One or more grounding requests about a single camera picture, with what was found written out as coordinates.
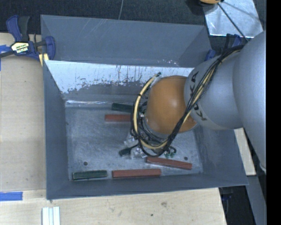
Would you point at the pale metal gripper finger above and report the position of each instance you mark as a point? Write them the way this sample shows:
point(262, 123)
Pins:
point(131, 140)
point(136, 154)

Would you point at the red-brown flat block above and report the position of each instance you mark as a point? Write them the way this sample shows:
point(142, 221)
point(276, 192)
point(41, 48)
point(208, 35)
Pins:
point(117, 118)
point(169, 163)
point(136, 173)

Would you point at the dark green flat block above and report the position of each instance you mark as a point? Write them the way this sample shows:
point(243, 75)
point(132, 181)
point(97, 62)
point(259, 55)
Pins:
point(121, 107)
point(90, 174)

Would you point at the grey metal bin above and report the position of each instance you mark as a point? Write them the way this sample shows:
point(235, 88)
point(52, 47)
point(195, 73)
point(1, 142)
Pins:
point(96, 137)

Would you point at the pale wood flat board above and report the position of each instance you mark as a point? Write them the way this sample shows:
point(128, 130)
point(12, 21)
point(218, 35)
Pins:
point(21, 125)

